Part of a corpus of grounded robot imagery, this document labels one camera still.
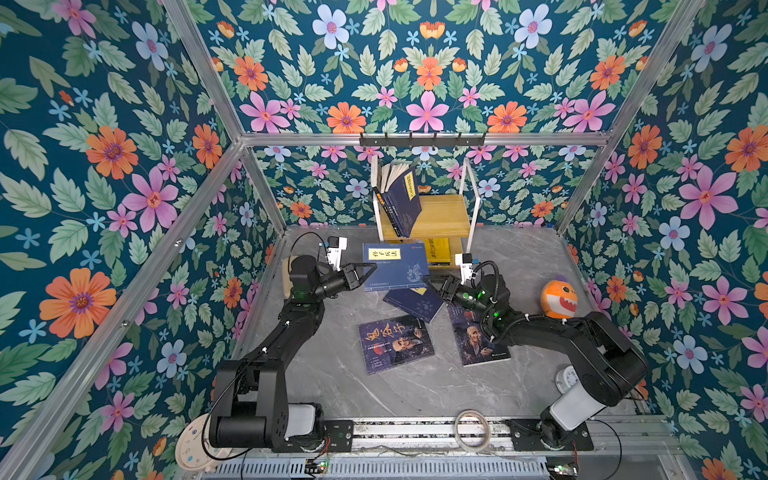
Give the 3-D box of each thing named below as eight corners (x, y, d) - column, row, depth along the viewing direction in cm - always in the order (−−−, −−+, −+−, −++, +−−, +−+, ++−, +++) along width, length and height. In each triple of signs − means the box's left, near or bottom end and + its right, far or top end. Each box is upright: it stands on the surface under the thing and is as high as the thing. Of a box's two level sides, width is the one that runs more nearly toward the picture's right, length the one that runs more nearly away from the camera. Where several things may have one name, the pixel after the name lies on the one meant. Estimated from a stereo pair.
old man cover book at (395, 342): (368, 375, 86) (367, 372, 83) (359, 329, 95) (358, 325, 93) (435, 355, 89) (436, 352, 87) (420, 313, 98) (420, 309, 96)
